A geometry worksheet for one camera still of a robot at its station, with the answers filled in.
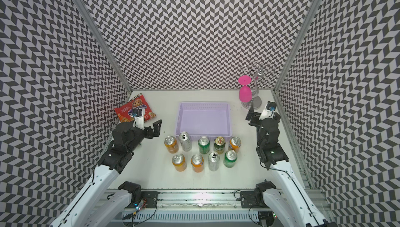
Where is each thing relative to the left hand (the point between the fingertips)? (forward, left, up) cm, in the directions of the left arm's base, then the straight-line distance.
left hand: (152, 121), depth 76 cm
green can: (-7, -26, -13) cm, 30 cm away
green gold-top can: (-7, -34, -12) cm, 37 cm away
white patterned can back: (-15, -31, -11) cm, 36 cm away
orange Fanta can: (-16, -14, -13) cm, 25 cm away
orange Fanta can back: (-15, -22, -14) cm, 31 cm away
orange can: (-7, -8, -12) cm, 16 cm away
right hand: (+3, -53, +5) cm, 54 cm away
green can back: (-14, -39, -13) cm, 43 cm away
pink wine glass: (+25, -52, -7) cm, 58 cm away
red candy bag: (+19, +28, -17) cm, 38 cm away
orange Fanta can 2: (-6, -42, -13) cm, 45 cm away
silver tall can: (-7, -16, -9) cm, 20 cm away
